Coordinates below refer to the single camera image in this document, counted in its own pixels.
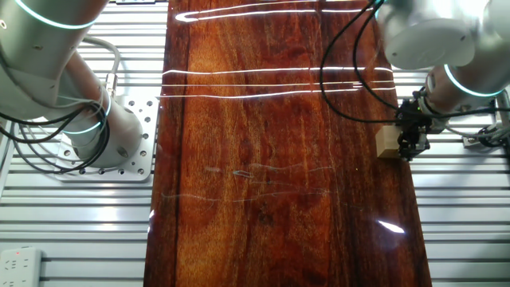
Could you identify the glossy wood-grain mat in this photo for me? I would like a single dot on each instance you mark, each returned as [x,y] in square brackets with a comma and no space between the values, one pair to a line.
[255,167]

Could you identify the small tan wooden block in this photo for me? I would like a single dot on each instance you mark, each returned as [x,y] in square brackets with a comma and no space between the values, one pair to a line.
[385,142]

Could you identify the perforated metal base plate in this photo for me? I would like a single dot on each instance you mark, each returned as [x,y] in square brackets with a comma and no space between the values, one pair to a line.
[149,131]

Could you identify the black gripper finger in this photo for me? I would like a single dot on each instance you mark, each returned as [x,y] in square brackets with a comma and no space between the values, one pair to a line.
[402,119]
[409,150]

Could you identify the white power strip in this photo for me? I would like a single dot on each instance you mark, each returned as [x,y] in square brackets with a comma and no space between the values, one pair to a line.
[20,269]

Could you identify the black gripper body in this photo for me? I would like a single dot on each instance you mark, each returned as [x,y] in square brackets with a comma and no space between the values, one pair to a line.
[419,121]

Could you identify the camera mount with black knob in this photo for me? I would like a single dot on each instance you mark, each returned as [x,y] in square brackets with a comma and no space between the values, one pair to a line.
[486,139]

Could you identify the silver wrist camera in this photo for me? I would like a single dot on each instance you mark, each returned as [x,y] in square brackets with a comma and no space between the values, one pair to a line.
[504,107]

